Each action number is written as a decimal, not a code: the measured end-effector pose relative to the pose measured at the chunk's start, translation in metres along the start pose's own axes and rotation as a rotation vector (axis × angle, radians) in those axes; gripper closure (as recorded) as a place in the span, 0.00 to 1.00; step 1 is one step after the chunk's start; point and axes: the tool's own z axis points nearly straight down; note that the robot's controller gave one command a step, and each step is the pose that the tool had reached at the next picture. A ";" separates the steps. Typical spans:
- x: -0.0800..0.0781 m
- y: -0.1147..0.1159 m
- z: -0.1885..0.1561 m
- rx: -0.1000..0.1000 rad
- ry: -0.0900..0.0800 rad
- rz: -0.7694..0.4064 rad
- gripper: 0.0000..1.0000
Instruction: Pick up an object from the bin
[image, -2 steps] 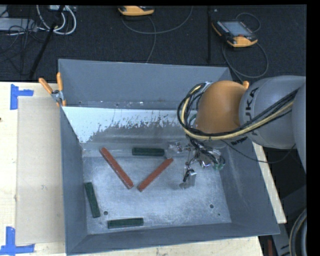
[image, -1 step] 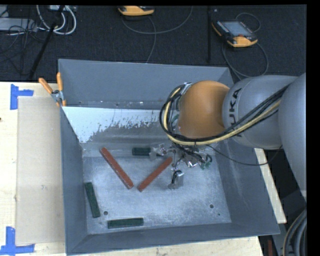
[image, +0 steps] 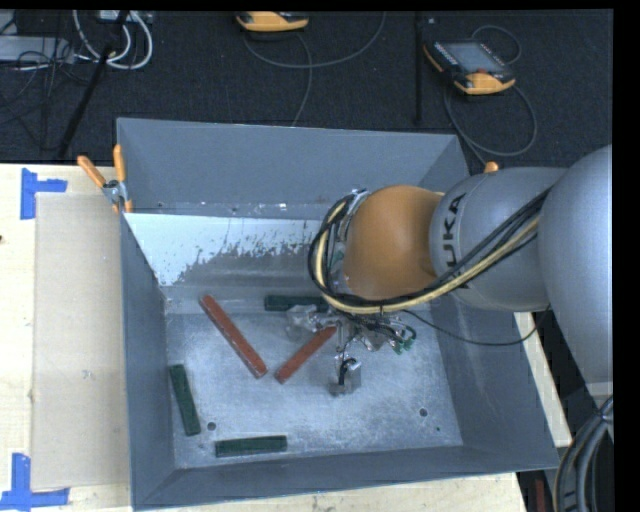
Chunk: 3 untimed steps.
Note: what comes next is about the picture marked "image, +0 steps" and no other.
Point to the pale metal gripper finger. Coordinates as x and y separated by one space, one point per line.
300 331
304 313

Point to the dark green flat block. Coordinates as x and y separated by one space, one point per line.
184 400
287 302
250 446

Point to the red-brown flat block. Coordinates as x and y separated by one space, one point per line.
302 357
232 336

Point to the grey metal bin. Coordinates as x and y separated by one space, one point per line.
310 410

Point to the pale cardboard board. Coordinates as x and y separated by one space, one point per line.
75 325

